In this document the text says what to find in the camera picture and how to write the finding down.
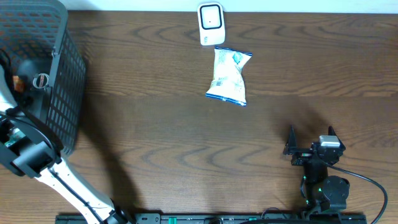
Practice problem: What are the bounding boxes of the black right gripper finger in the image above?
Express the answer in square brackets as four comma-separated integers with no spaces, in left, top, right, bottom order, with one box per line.
[328,126,345,148]
[285,125,297,149]

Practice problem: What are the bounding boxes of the white blue snack bag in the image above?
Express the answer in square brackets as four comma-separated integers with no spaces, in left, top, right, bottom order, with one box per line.
[205,46,252,106]

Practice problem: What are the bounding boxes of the orange tissue pack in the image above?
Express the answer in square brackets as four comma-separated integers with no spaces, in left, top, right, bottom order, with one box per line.
[12,76,25,93]

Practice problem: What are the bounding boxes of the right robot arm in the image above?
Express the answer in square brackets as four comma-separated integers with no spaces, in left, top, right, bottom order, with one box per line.
[283,127,350,220]

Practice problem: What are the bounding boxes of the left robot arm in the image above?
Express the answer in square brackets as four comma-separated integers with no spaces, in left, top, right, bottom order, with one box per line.
[1,50,136,223]

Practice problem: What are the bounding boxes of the white barcode scanner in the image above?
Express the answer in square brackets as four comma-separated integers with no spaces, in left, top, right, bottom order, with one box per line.
[197,2,226,46]

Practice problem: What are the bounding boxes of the grey plastic shopping basket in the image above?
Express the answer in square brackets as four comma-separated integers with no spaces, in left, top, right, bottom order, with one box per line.
[1,0,86,156]

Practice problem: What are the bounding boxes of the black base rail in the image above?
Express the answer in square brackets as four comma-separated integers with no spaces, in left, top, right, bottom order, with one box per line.
[55,212,368,224]

